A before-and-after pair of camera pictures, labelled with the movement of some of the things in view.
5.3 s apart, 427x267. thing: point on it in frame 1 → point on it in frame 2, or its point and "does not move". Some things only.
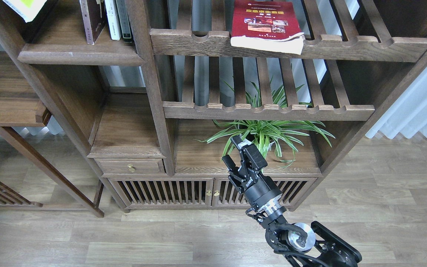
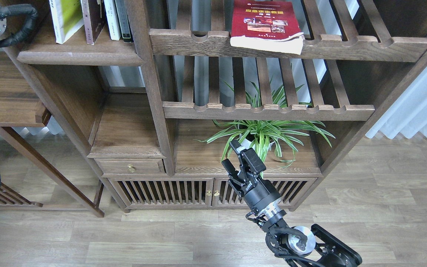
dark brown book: (93, 15) does not move
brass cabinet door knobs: (209, 193) does not move
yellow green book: (28, 9) → (67, 16)
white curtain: (424, 105) does not move
